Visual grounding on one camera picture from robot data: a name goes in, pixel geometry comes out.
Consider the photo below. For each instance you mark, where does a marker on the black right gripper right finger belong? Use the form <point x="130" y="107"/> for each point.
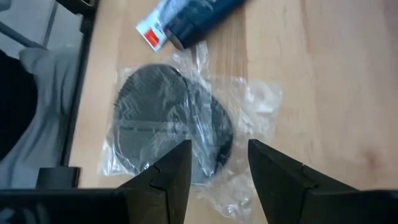
<point x="280" y="186"/>

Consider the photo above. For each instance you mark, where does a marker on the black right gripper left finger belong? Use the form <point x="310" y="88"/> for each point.
<point x="168" y="193"/>

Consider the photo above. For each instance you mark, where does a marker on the black mesh sponge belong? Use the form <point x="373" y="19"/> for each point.
<point x="149" y="118"/>

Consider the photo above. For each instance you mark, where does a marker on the white and blue tube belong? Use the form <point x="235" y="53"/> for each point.
<point x="149" y="31"/>

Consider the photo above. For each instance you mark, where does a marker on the black tube red print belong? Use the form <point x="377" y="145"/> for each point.
<point x="202" y="18"/>

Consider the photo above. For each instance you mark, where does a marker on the black aluminium table frame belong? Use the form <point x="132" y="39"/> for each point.
<point x="77" y="93"/>

